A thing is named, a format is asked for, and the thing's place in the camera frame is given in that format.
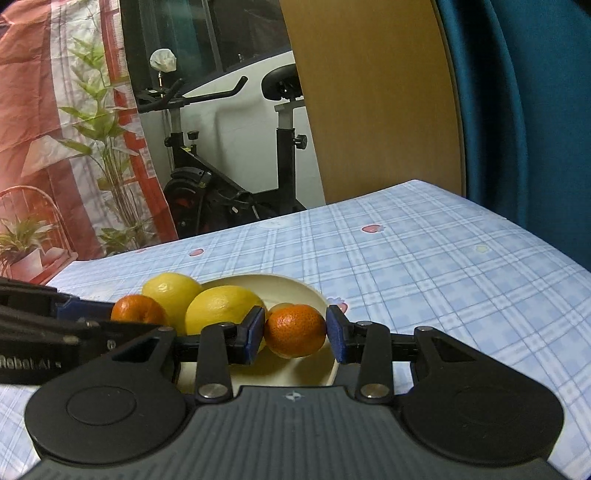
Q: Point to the dark glass window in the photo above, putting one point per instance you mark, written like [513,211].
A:
[184,46]

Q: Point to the beige round plate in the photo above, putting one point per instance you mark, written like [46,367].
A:
[295,374]

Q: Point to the orange tangerine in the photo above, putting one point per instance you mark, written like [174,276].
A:
[138,310]
[295,332]

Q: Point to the black exercise bike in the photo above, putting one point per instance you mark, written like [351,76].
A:
[286,175]

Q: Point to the white crumpled cloth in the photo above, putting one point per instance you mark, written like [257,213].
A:
[163,60]

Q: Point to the round yellow lemon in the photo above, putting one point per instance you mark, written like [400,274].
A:
[171,293]

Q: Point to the blue plaid tablecloth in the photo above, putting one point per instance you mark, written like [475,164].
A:
[438,258]

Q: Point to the oblong yellow lemon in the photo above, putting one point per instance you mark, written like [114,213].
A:
[221,309]

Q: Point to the blue curtain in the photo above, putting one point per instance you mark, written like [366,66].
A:
[531,115]

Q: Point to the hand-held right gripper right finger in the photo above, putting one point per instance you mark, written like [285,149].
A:
[336,337]

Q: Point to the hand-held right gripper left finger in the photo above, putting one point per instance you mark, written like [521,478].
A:
[254,334]

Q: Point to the printed room scene backdrop cloth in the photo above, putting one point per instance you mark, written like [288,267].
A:
[55,138]

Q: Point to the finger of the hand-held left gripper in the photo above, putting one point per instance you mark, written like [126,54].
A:
[87,309]
[55,330]

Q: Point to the light wooden board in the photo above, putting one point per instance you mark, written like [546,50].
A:
[378,92]

